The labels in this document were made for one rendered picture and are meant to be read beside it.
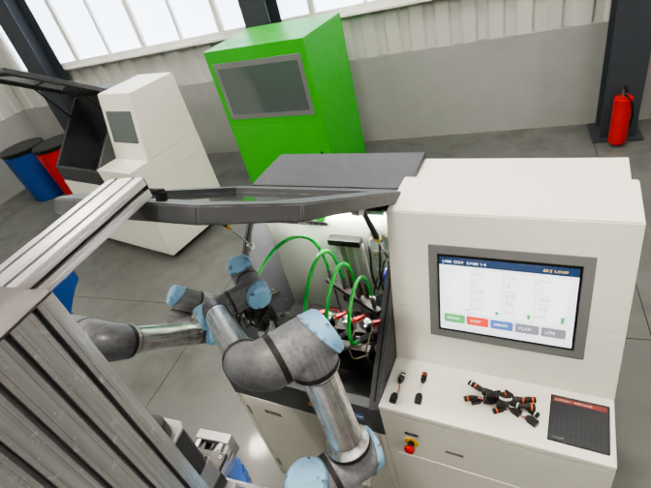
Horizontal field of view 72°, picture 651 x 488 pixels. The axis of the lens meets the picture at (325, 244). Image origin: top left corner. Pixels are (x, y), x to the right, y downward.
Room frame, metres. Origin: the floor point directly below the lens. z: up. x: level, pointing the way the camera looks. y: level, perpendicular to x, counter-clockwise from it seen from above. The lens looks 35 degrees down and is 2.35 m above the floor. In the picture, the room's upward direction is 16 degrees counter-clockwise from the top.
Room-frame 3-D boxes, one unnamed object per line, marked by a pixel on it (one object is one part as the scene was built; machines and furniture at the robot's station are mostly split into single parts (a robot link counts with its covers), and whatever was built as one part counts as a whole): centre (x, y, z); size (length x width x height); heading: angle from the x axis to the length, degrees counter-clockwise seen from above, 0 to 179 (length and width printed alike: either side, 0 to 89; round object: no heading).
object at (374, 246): (1.41, -0.22, 1.20); 0.13 x 0.03 x 0.31; 56
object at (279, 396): (1.13, 0.26, 0.87); 0.62 x 0.04 x 0.16; 56
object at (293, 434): (1.11, 0.27, 0.44); 0.65 x 0.02 x 0.68; 56
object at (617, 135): (3.57, -2.95, 0.29); 0.17 x 0.15 x 0.54; 63
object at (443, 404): (0.81, -0.37, 0.96); 0.70 x 0.22 x 0.03; 56
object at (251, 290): (1.03, 0.26, 1.52); 0.11 x 0.11 x 0.08; 21
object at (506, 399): (0.79, -0.40, 1.01); 0.23 x 0.11 x 0.06; 56
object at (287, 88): (4.50, -0.06, 0.81); 1.05 x 0.81 x 1.62; 57
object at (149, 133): (4.40, 1.76, 1.00); 1.30 x 1.09 x 1.99; 49
